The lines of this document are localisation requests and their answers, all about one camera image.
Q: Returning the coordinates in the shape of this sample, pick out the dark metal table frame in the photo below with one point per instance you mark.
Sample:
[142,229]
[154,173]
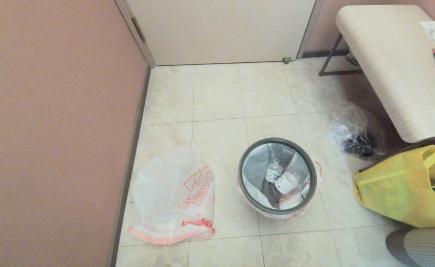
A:
[340,72]

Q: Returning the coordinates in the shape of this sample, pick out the white door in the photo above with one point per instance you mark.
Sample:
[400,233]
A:
[221,29]

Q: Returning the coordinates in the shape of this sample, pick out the dark wall baseboard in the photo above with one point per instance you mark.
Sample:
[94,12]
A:
[132,155]

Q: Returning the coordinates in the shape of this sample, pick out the clear plastic bag black contents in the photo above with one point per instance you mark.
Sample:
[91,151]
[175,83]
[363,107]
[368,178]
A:
[351,129]

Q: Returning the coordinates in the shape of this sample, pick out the yellow fabric bag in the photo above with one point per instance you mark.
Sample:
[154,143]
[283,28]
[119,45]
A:
[395,185]

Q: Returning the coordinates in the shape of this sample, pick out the white red-print trash bag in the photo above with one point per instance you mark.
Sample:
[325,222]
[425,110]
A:
[254,167]
[165,193]

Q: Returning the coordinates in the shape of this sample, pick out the white paper cup dark print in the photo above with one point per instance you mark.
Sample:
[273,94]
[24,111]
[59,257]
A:
[286,182]
[274,172]

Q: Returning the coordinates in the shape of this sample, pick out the shoe under table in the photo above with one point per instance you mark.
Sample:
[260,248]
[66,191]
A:
[352,58]

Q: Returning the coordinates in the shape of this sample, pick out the grey striped rounded object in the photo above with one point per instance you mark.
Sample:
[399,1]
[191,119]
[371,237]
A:
[425,248]

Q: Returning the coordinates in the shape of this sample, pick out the beige wood-grain table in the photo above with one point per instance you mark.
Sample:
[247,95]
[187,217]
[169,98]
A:
[388,66]

